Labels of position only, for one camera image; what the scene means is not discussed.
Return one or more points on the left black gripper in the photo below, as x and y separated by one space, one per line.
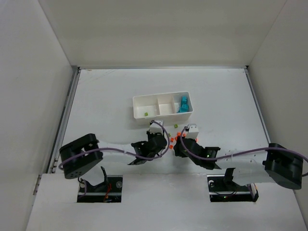
158 139

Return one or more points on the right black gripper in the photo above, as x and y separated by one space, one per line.
182 144

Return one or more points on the large blue lego brick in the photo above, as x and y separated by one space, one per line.
183 108

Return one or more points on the blue lego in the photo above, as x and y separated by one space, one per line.
184 100

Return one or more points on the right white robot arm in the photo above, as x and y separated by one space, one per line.
274 164

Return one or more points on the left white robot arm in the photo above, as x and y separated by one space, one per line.
81 158

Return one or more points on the white three-compartment sorting tray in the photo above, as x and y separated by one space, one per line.
163 106

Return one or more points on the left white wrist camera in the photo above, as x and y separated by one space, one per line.
156 126

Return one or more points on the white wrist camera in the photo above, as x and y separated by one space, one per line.
192 131
156 126

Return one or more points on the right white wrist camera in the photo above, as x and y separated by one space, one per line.
192 131

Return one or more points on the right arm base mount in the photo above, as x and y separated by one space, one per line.
223 189

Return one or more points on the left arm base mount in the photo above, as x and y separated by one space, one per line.
109 191

